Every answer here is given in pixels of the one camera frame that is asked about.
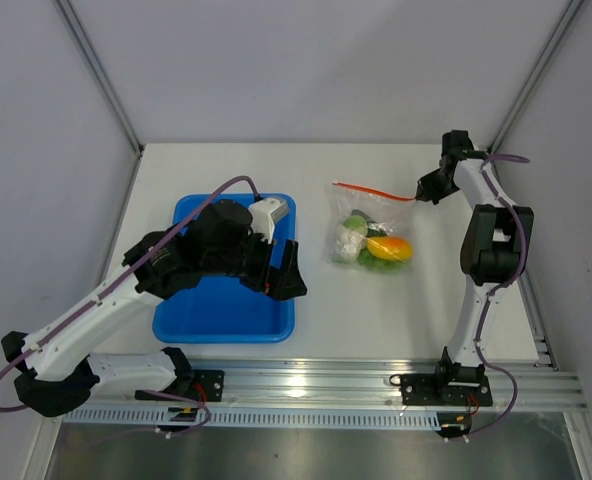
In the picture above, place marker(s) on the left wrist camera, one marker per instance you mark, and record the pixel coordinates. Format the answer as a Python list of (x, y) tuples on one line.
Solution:
[(266, 214)]

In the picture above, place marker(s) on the yellow orange mango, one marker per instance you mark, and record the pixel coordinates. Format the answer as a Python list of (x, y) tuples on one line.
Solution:
[(389, 248)]

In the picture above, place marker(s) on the blue plastic bin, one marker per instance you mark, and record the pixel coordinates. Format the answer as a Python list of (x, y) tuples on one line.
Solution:
[(216, 315)]

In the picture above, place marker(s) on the aluminium front rail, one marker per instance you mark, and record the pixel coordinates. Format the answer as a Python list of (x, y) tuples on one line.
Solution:
[(364, 385)]

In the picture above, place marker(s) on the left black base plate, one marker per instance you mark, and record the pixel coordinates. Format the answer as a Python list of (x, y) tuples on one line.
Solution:
[(205, 386)]

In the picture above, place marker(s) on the dark green cucumber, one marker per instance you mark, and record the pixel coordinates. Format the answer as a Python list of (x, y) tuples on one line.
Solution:
[(374, 229)]

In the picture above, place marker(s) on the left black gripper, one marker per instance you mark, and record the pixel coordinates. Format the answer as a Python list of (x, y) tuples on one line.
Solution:
[(282, 283)]

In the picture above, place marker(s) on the right aluminium frame post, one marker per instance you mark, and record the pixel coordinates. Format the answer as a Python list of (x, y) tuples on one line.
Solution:
[(536, 74)]

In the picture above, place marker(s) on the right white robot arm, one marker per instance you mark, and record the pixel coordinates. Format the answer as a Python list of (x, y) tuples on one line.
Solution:
[(492, 257)]

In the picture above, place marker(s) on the clear zip bag orange zipper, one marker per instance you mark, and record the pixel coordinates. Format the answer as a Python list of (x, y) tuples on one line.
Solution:
[(393, 211)]

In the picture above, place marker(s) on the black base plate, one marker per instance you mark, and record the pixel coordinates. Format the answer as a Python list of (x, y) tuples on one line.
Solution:
[(419, 389), (205, 386)]

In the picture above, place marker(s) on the white cauliflower with leaves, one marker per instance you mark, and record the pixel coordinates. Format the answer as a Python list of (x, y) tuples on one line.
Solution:
[(351, 235)]

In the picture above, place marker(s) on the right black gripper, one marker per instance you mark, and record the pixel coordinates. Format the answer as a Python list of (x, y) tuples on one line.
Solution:
[(426, 192)]

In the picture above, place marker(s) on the white slotted cable duct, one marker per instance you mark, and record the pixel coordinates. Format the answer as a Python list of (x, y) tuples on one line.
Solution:
[(223, 416)]

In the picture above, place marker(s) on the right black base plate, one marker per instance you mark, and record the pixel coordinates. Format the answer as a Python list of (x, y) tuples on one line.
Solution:
[(419, 389)]

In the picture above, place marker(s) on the aluminium frame post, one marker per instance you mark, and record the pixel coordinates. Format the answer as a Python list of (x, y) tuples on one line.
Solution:
[(87, 51), (536, 74)]

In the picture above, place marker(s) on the left aluminium frame post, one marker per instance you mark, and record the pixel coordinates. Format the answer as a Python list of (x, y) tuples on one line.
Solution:
[(87, 51)]

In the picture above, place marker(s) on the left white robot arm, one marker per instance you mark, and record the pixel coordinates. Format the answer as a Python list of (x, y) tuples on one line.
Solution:
[(59, 369)]

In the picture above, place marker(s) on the green grape bunch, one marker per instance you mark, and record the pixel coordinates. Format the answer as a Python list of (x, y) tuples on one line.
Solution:
[(369, 262)]

